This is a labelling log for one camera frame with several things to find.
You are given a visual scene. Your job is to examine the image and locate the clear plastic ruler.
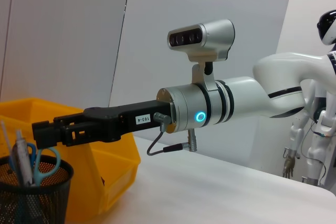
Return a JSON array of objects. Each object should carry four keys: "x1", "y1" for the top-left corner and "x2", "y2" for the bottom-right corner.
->
[{"x1": 0, "y1": 120, "x2": 17, "y2": 175}]

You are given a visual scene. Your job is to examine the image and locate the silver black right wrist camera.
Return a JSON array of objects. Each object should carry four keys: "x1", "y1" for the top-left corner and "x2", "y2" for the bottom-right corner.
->
[{"x1": 167, "y1": 19, "x2": 236, "y2": 76}]

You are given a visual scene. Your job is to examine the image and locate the white humanoid robot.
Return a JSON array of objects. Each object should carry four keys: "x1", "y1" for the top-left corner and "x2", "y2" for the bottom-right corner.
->
[{"x1": 282, "y1": 9, "x2": 336, "y2": 191}]

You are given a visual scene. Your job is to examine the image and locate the black mesh pen holder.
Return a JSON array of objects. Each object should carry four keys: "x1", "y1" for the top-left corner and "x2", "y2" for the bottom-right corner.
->
[{"x1": 0, "y1": 155, "x2": 75, "y2": 224}]

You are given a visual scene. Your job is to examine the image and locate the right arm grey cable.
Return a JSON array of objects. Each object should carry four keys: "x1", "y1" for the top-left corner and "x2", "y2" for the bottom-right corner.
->
[{"x1": 146, "y1": 112, "x2": 200, "y2": 156}]

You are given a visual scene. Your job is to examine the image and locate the blue scissors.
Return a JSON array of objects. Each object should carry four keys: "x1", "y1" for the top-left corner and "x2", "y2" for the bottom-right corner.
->
[{"x1": 25, "y1": 142, "x2": 62, "y2": 187}]

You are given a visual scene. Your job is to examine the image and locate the grey ballpoint pen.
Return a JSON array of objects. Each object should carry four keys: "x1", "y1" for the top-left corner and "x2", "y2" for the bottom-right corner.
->
[{"x1": 14, "y1": 129, "x2": 34, "y2": 187}]

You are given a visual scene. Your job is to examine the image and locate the yellow plastic bin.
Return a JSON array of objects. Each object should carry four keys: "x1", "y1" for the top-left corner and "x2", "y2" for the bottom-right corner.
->
[{"x1": 0, "y1": 97, "x2": 141, "y2": 222}]

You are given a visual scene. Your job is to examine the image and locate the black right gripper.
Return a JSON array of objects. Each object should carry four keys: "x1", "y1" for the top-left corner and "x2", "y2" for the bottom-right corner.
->
[{"x1": 31, "y1": 100, "x2": 173, "y2": 150}]

